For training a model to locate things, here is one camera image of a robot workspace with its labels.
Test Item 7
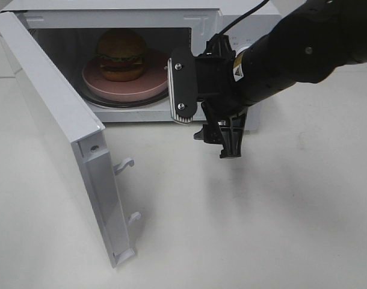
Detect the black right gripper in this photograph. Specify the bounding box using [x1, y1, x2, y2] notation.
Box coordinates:
[193, 33, 248, 158]

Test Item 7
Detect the pink round plate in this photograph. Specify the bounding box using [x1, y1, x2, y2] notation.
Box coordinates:
[82, 49, 168, 102]

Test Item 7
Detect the burger with lettuce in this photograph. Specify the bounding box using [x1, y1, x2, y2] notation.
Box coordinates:
[96, 28, 147, 82]

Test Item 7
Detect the white microwave door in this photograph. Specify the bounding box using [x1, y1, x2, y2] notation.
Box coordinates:
[0, 12, 141, 267]

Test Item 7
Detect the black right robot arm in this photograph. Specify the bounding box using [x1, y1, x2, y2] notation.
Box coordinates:
[194, 1, 367, 158]

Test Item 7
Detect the upper white microwave knob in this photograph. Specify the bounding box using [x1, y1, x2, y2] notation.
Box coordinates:
[233, 43, 252, 57]

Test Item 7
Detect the white microwave oven body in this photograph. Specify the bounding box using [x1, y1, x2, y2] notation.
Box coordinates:
[0, 1, 256, 138]

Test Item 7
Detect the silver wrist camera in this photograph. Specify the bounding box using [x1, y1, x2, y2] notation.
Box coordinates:
[167, 47, 198, 124]

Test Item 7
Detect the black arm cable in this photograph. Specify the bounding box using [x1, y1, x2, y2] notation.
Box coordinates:
[215, 0, 270, 39]

